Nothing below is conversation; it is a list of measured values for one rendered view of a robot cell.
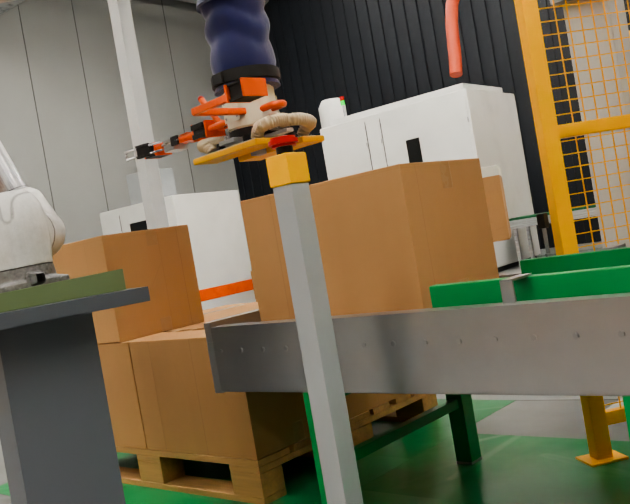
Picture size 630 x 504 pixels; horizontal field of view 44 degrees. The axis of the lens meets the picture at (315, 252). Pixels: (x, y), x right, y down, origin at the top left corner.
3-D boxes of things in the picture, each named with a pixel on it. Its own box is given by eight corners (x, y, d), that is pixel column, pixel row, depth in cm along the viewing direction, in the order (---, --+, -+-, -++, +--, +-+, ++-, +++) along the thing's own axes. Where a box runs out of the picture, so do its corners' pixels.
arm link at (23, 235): (-14, 274, 209) (-32, 193, 208) (6, 272, 227) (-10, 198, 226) (47, 262, 210) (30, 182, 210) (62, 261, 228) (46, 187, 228)
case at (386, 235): (502, 294, 226) (479, 157, 225) (425, 320, 196) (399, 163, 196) (345, 307, 266) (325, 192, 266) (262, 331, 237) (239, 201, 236)
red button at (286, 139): (306, 151, 179) (303, 133, 179) (285, 152, 174) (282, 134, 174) (285, 157, 183) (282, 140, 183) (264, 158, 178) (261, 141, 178)
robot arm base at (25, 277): (7, 291, 202) (3, 270, 202) (-13, 296, 220) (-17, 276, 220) (76, 277, 212) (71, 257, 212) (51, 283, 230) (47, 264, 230)
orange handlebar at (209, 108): (314, 99, 239) (312, 87, 239) (236, 99, 218) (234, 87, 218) (155, 157, 307) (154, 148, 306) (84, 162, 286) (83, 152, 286)
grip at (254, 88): (268, 95, 216) (265, 77, 216) (244, 95, 210) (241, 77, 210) (249, 102, 222) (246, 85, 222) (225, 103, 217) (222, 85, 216)
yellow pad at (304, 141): (325, 140, 254) (322, 125, 254) (302, 142, 247) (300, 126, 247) (260, 160, 279) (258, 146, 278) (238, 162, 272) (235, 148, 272)
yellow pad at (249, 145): (281, 143, 241) (278, 127, 241) (256, 144, 234) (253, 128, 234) (217, 163, 266) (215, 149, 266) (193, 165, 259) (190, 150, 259)
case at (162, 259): (205, 321, 316) (188, 224, 315) (120, 342, 287) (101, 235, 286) (124, 328, 357) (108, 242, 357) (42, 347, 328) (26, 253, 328)
